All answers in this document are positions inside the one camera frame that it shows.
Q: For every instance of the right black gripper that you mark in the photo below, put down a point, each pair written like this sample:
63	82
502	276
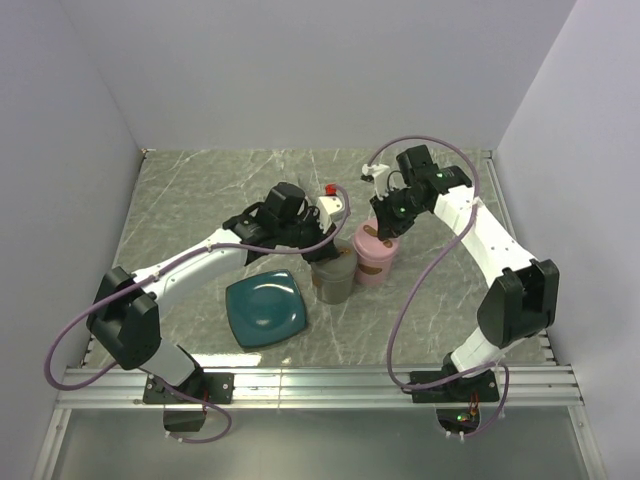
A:
387	227

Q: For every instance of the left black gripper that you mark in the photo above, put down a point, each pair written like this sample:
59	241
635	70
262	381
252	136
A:
325	252

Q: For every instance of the grey steel lid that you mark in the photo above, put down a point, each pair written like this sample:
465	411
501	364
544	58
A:
334	270

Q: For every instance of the pink lid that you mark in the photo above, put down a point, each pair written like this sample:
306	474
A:
369	247

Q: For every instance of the pink canister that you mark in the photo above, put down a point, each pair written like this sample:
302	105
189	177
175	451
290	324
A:
372	271

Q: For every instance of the grey steel canister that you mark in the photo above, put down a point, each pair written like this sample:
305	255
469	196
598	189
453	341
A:
332	291

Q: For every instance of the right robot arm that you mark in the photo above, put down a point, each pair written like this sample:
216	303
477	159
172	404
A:
522	291

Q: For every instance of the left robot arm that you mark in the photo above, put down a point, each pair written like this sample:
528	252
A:
130	305

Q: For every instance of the teal square plate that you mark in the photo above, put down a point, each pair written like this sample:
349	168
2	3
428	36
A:
265	309

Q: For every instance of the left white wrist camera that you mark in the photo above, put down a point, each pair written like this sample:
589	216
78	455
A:
331	207

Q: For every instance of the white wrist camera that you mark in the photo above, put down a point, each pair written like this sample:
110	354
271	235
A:
379	176
331	207

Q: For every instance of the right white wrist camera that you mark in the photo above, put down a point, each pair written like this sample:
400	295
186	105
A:
379	176

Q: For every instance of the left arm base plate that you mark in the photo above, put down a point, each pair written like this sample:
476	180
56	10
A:
215	388

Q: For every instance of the aluminium rail frame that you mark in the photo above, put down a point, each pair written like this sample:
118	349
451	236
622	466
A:
351	422

